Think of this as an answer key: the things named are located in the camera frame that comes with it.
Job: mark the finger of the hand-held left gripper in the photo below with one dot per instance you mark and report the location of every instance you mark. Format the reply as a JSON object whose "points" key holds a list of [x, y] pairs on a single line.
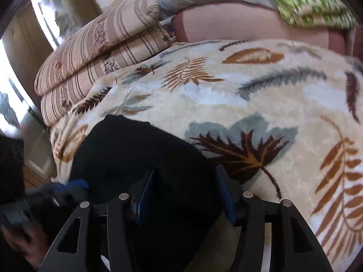
{"points": [[76, 185]]}

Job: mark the black pants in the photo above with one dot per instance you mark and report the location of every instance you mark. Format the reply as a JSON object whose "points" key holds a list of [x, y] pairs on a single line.
{"points": [[127, 153]]}

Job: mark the green patterned folded blanket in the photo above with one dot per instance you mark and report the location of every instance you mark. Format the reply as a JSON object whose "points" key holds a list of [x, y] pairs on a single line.
{"points": [[306, 2]]}

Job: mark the mirrored wooden wardrobe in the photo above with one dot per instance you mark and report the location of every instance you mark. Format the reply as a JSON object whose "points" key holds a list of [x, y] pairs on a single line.
{"points": [[56, 11]]}

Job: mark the striped beige folded quilt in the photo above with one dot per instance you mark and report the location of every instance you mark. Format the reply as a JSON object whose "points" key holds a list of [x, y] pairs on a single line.
{"points": [[113, 42]]}

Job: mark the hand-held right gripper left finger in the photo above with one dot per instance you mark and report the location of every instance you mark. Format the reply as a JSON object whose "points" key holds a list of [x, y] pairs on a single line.
{"points": [[146, 201]]}

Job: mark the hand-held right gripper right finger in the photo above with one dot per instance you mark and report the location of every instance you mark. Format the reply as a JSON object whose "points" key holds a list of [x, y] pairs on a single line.
{"points": [[227, 198]]}

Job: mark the person's left hand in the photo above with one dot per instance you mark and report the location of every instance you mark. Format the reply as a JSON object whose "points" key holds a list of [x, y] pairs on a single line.
{"points": [[22, 243]]}

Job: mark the leaf print fleece blanket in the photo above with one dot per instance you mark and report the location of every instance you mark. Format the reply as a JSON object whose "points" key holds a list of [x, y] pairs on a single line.
{"points": [[283, 104]]}

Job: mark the pink sofa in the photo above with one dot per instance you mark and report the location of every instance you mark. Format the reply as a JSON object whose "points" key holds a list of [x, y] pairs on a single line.
{"points": [[241, 25]]}

